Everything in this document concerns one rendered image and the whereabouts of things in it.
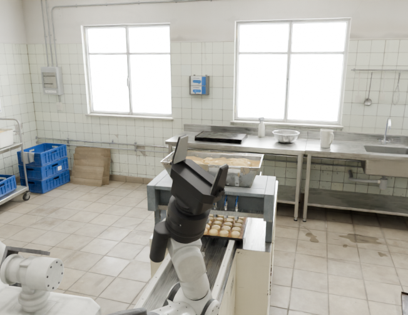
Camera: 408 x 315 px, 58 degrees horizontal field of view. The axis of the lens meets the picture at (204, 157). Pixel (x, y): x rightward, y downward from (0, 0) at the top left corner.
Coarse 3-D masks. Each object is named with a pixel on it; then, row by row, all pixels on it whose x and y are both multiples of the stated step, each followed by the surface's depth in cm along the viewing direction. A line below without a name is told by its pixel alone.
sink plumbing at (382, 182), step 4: (348, 172) 482; (352, 176) 454; (384, 176) 429; (352, 180) 444; (356, 180) 441; (360, 180) 439; (364, 180) 438; (368, 180) 436; (372, 180) 435; (376, 180) 434; (380, 180) 432; (384, 180) 428; (380, 184) 432; (384, 184) 430; (380, 188) 433; (384, 188) 431
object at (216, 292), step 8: (232, 240) 208; (232, 248) 199; (224, 256) 190; (232, 256) 202; (224, 264) 183; (224, 272) 176; (216, 280) 170; (224, 280) 177; (216, 288) 164; (216, 296) 158
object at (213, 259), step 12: (216, 252) 206; (216, 264) 194; (168, 276) 184; (216, 276) 184; (228, 276) 184; (168, 288) 174; (228, 288) 186; (156, 300) 166; (228, 300) 188; (228, 312) 191
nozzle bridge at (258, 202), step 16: (160, 176) 229; (256, 176) 229; (272, 176) 229; (160, 192) 222; (240, 192) 202; (256, 192) 201; (272, 192) 201; (160, 208) 219; (240, 208) 213; (256, 208) 211; (272, 208) 200; (272, 224) 213
